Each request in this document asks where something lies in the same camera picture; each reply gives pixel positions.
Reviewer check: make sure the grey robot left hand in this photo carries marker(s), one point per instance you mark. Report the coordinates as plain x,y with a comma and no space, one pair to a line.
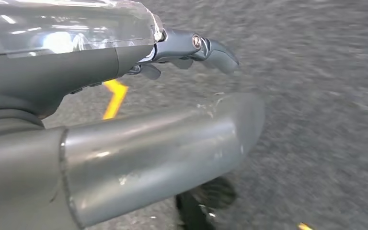
60,63

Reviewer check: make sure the yellow floor tape square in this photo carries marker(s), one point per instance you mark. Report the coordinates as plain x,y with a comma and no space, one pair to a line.
115,98

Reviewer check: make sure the ribbed grey left arm sleeve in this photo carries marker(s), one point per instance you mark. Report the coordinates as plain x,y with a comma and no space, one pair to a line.
6,122

